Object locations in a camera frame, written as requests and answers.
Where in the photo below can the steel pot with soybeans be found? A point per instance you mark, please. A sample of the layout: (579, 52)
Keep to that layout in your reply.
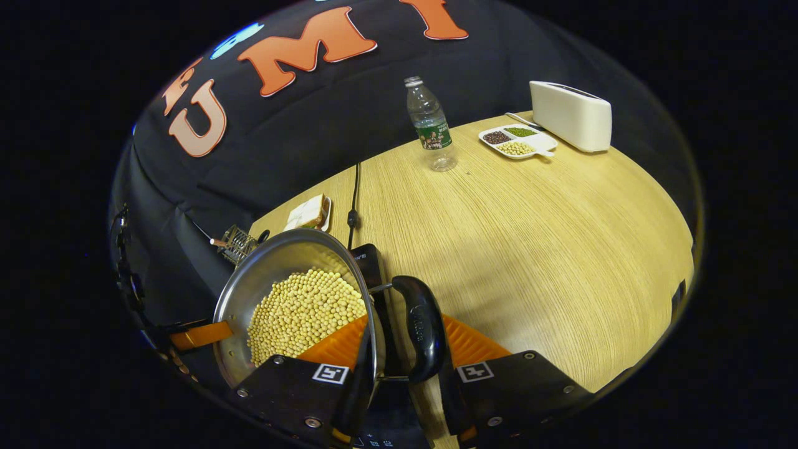
(299, 312)

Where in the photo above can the sandwich with lettuce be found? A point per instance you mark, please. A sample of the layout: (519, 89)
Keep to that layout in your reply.
(305, 213)

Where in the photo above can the small clear glass container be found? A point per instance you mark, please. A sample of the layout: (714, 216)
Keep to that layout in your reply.
(237, 244)

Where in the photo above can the small black object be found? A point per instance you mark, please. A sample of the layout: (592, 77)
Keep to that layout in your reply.
(264, 236)

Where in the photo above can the white divided bean dish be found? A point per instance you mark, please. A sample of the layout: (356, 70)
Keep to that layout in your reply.
(517, 142)

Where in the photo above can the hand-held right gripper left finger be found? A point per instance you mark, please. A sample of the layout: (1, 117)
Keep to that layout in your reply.
(354, 408)

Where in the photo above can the silver spoon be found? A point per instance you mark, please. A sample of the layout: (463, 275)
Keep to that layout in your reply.
(520, 120)

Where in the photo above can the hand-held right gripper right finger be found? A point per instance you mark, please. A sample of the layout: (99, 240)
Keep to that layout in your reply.
(454, 405)

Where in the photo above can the white toaster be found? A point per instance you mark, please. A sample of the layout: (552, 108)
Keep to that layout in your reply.
(570, 115)

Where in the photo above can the clear plastic water bottle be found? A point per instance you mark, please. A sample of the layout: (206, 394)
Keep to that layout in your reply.
(430, 125)

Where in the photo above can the black induction cooktop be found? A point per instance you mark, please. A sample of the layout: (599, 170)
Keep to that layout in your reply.
(374, 268)

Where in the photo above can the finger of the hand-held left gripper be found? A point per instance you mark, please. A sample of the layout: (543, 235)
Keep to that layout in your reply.
(199, 335)

